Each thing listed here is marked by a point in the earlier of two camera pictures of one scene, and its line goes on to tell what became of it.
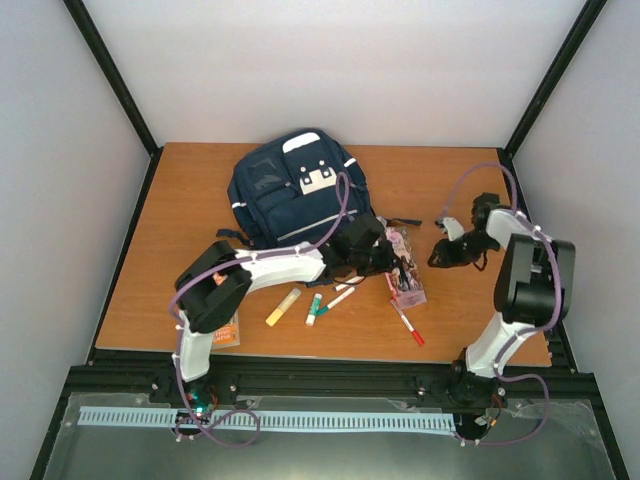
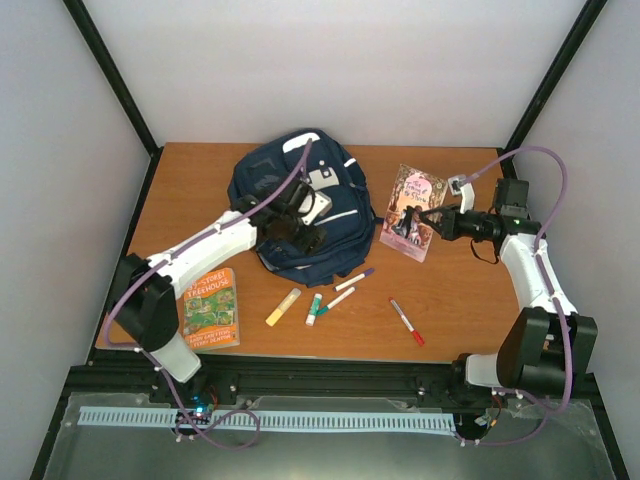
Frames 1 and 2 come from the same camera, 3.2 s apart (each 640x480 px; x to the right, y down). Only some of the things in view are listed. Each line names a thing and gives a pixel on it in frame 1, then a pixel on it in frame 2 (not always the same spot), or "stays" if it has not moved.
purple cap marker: (352, 280) stays
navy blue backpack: (295, 188) stays
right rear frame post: (574, 40) stays
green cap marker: (322, 311) stays
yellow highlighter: (291, 296) stays
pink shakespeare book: (405, 281) → (403, 228)
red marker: (418, 337) stays
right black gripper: (448, 256) → (449, 229)
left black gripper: (389, 263) → (311, 244)
